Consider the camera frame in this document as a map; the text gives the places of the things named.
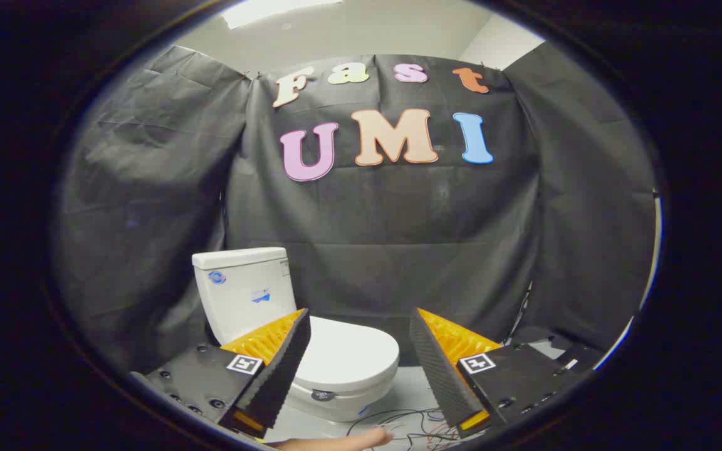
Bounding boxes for black floor cables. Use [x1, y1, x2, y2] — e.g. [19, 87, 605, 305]
[345, 407, 484, 451]

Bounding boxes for black backdrop cloth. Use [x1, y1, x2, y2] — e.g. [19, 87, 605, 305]
[54, 41, 657, 376]

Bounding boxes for black box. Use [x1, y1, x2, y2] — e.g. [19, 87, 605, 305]
[552, 338, 606, 376]

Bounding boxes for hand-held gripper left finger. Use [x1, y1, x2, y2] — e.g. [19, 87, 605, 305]
[128, 307, 313, 440]

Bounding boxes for white toilet bowl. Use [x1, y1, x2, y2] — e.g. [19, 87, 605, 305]
[283, 376, 394, 423]

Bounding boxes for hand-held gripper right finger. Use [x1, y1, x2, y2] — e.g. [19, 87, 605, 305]
[409, 307, 578, 439]

